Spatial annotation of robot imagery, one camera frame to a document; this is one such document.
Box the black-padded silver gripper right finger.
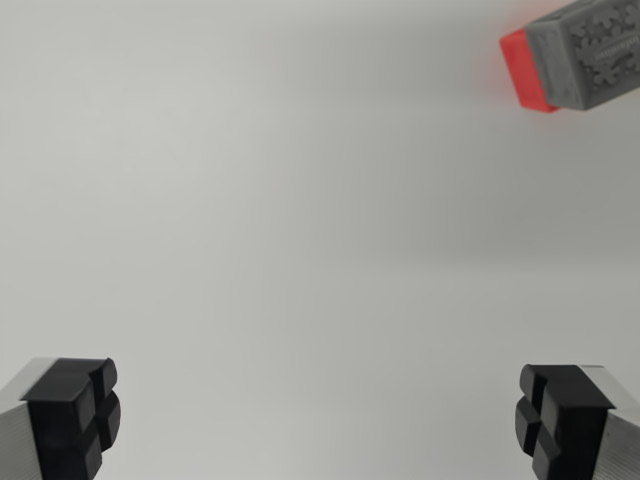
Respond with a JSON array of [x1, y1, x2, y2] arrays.
[[513, 363, 640, 480]]

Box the black-padded silver gripper left finger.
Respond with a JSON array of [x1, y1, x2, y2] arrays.
[[0, 356, 122, 480]]

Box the grey embossed soft cube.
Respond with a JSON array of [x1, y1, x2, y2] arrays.
[[523, 0, 640, 112]]

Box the red embossed soft cube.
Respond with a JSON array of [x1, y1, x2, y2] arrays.
[[498, 28, 561, 115]]

